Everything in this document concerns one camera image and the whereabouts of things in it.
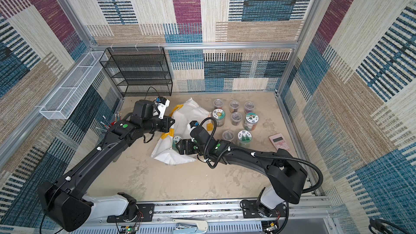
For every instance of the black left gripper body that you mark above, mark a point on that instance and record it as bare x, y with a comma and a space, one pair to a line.
162, 125

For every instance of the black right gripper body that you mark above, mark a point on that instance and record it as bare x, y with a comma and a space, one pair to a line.
181, 146

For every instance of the green label jar red contents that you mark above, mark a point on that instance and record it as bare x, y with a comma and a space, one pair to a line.
176, 140

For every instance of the white canvas tote bag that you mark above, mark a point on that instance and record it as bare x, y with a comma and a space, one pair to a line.
183, 114

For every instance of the green label seed jar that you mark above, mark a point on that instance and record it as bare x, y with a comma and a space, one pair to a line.
219, 116

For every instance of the clear plastic seed jar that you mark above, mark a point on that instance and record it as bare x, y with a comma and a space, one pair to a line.
218, 103

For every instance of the clear seed jar purple contents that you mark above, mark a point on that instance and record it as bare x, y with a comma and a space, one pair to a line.
236, 118

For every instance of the clear seed jar red contents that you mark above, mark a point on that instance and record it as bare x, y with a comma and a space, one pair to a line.
234, 106

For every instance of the clear seed jar dark contents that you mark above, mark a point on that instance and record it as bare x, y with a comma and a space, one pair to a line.
249, 107

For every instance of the clear seed jar brown contents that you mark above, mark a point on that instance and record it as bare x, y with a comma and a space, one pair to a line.
228, 135

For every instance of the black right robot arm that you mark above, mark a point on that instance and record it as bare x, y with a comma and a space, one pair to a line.
287, 177

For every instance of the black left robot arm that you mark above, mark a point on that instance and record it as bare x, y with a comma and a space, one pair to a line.
62, 200

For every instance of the bundle of coloured pencils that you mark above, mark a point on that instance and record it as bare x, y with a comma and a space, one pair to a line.
104, 123

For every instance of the pink calculator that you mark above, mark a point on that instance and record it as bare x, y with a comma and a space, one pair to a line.
279, 142

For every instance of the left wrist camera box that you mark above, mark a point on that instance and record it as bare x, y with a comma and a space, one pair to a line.
145, 109

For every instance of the black wire mesh shelf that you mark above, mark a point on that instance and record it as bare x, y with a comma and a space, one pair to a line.
138, 71

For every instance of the white handle tool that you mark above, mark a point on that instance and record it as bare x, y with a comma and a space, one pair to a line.
189, 226

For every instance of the white wire mesh basket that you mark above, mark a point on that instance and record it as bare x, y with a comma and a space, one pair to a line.
65, 99

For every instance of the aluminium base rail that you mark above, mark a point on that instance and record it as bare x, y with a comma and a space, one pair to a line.
312, 215

